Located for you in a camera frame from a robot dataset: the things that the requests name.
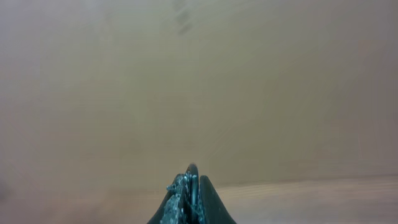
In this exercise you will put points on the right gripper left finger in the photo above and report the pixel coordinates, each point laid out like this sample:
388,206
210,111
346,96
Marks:
172,209

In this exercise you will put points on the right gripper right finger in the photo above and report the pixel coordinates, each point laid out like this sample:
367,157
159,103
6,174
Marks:
214,209

